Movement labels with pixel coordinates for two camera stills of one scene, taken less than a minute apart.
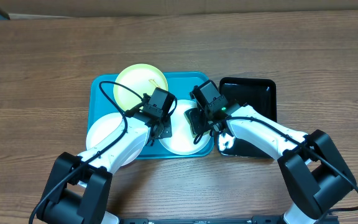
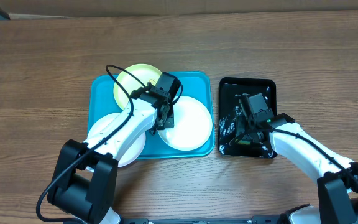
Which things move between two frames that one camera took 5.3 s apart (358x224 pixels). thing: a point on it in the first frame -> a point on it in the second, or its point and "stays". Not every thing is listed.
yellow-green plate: x=141 y=78 stays
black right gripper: x=193 y=121 -> x=241 y=125
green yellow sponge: x=192 y=116 -> x=245 y=142
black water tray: x=260 y=94 stays
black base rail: x=255 y=219 stays
